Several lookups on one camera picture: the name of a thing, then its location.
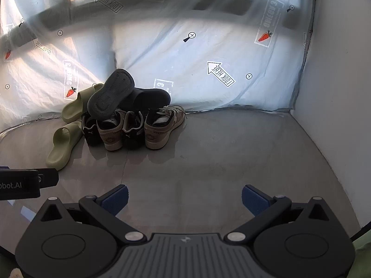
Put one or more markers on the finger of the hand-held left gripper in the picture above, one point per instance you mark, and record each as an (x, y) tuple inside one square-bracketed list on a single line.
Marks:
[(48, 177)]

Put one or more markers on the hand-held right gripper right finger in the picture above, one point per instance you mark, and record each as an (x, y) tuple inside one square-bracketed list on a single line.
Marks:
[(255, 200)]

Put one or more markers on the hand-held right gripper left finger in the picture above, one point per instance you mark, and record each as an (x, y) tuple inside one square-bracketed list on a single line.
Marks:
[(116, 200)]

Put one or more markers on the green slide slipper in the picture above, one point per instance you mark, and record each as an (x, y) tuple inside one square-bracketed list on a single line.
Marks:
[(65, 143), (76, 104)]

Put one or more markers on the black sneaker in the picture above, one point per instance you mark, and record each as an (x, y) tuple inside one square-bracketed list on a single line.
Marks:
[(134, 136), (91, 133)]

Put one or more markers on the tan and white sneaker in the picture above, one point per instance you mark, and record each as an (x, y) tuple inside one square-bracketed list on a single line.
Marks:
[(162, 130), (111, 136)]

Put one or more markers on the grey slide slipper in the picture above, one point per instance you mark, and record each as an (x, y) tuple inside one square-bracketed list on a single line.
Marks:
[(111, 94), (150, 98)]

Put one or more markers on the green cushion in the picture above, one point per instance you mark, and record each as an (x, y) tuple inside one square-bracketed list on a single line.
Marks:
[(363, 254)]

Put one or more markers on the white printed plastic curtain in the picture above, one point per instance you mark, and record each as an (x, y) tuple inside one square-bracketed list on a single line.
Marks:
[(179, 63)]

